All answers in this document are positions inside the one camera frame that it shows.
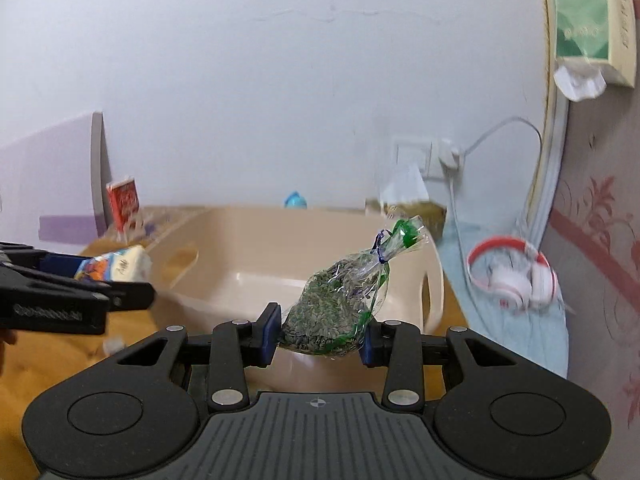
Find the red white headphones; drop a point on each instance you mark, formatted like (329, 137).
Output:
(535, 287)

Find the white wall charger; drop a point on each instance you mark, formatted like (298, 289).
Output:
(450, 155)

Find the person's left hand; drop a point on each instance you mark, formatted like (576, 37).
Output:
(7, 339)

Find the gold tissue pack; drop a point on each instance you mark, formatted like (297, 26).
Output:
(404, 195)

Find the white purple cabinet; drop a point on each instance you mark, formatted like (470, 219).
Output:
(52, 187)

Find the clear bag of green herbs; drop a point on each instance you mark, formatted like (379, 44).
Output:
(336, 305)

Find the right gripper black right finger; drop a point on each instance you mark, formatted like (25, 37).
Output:
(397, 346)

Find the red playing card box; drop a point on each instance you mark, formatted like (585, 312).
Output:
(124, 201)

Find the green tissue box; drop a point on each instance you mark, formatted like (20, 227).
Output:
(595, 46)

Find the beige plastic storage basket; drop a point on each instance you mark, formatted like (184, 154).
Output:
(229, 262)

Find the blue round toy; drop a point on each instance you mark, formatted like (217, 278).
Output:
(295, 201)

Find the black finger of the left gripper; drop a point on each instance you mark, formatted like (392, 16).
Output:
(41, 260)
(48, 303)

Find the blue white patterned box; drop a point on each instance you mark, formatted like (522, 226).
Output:
(132, 265)

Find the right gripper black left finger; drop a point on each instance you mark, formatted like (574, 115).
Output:
(236, 345)

